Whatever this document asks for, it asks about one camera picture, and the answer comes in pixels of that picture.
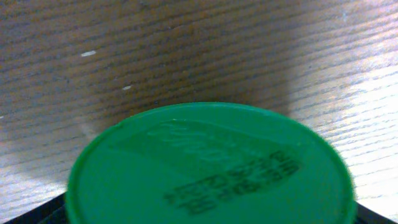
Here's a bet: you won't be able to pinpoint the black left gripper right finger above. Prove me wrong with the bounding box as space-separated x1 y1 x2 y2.
354 203 397 224

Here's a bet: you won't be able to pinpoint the green lid jar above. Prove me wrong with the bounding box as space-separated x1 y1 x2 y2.
65 103 356 224

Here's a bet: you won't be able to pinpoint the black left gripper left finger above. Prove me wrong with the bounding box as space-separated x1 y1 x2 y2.
5 194 67 224

